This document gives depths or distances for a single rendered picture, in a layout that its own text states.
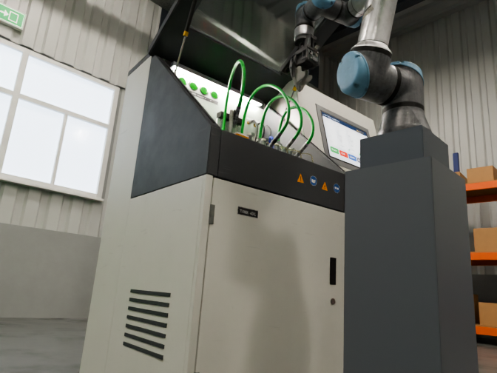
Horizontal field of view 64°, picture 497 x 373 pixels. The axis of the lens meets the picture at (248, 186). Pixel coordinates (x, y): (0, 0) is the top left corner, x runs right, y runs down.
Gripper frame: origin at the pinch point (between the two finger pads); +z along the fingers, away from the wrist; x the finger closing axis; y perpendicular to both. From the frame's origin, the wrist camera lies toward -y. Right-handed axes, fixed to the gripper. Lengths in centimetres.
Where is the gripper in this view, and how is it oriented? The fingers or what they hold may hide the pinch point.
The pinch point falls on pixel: (297, 89)
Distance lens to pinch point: 157.1
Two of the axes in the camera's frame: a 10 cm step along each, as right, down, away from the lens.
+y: 6.3, -1.5, -7.6
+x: 7.8, 2.1, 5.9
